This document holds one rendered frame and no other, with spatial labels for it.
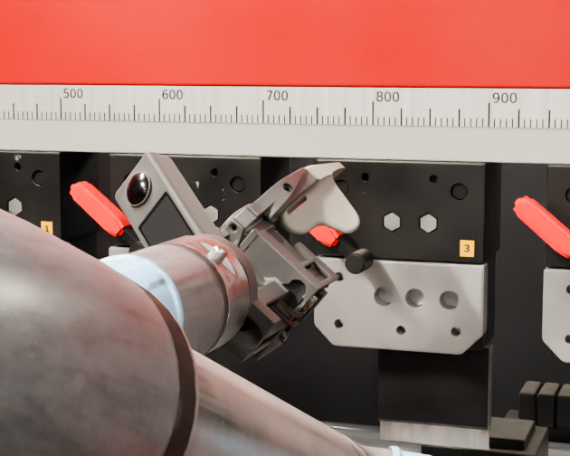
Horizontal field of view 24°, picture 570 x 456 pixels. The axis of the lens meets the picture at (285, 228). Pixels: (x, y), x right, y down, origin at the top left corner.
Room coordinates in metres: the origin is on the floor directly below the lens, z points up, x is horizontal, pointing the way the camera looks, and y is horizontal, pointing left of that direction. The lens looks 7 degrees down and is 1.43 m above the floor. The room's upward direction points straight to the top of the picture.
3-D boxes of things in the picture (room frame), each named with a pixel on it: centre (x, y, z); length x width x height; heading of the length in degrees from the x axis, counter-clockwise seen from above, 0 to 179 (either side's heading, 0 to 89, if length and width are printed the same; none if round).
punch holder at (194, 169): (1.23, 0.08, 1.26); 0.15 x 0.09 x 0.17; 71
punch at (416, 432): (1.16, -0.13, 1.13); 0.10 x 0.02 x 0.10; 71
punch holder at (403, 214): (1.16, -0.11, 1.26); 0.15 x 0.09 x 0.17; 71
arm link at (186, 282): (0.75, 0.09, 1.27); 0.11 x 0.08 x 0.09; 161
